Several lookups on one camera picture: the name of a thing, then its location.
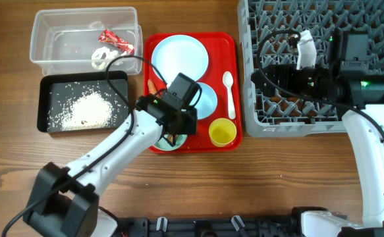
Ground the brown food scrap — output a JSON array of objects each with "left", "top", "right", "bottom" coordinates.
[{"left": 167, "top": 134, "right": 178, "bottom": 143}]

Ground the red serving tray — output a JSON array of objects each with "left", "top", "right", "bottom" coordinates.
[{"left": 144, "top": 32, "right": 243, "bottom": 154}]

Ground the black tray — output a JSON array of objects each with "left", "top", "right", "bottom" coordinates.
[{"left": 37, "top": 71, "right": 128, "bottom": 134}]

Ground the grey dishwasher rack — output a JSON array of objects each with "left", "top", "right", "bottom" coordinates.
[{"left": 237, "top": 0, "right": 384, "bottom": 138}]

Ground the yellow plastic cup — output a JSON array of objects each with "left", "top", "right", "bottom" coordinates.
[{"left": 209, "top": 118, "right": 237, "bottom": 147}]

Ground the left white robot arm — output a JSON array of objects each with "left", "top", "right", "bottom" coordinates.
[{"left": 22, "top": 92, "right": 198, "bottom": 237}]

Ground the white rice pile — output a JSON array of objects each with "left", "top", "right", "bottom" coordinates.
[{"left": 45, "top": 80, "right": 128, "bottom": 132}]

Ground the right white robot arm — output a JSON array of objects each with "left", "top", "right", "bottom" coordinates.
[{"left": 251, "top": 61, "right": 384, "bottom": 236}]

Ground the clear plastic bin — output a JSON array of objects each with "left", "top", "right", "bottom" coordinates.
[{"left": 30, "top": 7, "right": 143, "bottom": 76}]

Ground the white plastic spoon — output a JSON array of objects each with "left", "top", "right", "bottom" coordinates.
[{"left": 223, "top": 71, "right": 236, "bottom": 120}]

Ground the white plastic wrap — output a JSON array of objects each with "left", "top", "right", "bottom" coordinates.
[{"left": 91, "top": 47, "right": 128, "bottom": 71}]

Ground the light blue bowl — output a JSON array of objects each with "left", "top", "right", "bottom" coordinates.
[{"left": 195, "top": 82, "right": 218, "bottom": 120}]

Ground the red snack wrapper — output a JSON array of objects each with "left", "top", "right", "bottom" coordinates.
[{"left": 98, "top": 29, "right": 135, "bottom": 55}]

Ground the orange carrot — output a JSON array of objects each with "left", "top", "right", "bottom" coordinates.
[{"left": 147, "top": 80, "right": 157, "bottom": 95}]

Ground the mint green bowl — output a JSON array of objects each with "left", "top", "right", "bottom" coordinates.
[{"left": 154, "top": 134, "right": 187, "bottom": 151}]

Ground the light blue plate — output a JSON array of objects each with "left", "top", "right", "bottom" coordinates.
[{"left": 151, "top": 35, "right": 209, "bottom": 86}]

